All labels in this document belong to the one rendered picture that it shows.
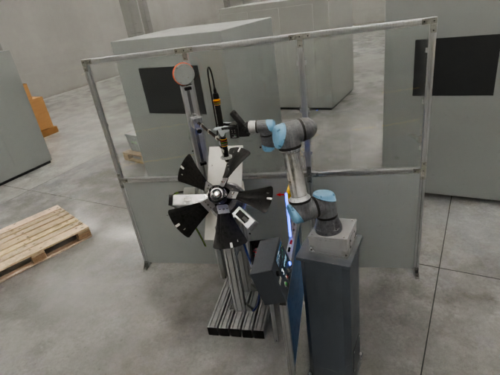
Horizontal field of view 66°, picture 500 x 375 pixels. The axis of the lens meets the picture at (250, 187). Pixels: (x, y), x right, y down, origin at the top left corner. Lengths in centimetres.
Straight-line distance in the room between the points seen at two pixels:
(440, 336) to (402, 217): 91
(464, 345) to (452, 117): 228
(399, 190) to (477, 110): 152
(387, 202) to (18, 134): 638
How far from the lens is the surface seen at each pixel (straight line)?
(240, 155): 255
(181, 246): 384
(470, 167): 468
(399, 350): 309
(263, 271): 174
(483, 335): 332
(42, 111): 1048
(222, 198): 247
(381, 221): 337
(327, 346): 262
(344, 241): 211
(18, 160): 793
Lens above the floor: 233
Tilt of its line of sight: 26 degrees down
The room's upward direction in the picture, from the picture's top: 9 degrees counter-clockwise
